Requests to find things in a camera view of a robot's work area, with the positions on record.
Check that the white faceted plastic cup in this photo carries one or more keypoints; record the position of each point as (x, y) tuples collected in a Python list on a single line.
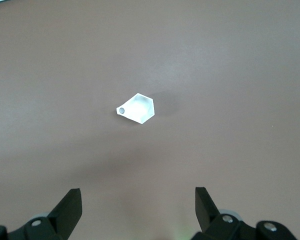
[(140, 110)]

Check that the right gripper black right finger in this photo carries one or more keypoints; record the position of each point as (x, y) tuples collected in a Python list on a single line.
[(207, 212)]

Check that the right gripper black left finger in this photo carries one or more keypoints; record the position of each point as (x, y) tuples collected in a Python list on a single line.
[(65, 217)]

